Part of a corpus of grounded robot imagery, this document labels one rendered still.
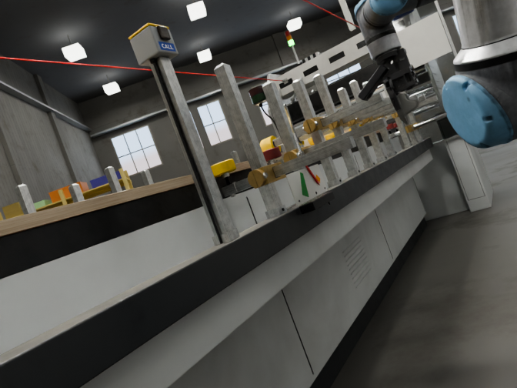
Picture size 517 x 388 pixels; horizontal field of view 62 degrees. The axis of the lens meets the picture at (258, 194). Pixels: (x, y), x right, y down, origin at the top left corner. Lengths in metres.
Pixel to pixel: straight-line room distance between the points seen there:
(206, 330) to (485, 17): 0.76
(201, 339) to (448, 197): 3.39
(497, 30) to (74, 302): 0.93
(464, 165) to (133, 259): 3.20
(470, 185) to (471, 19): 3.10
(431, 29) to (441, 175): 1.20
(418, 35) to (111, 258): 3.30
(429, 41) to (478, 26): 3.02
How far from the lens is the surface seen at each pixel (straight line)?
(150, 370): 0.80
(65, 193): 8.25
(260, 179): 1.17
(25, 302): 0.92
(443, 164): 4.03
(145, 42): 1.05
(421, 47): 3.89
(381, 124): 1.37
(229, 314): 0.97
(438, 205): 4.10
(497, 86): 0.86
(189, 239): 1.21
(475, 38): 0.87
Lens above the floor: 0.78
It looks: level
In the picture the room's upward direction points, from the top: 21 degrees counter-clockwise
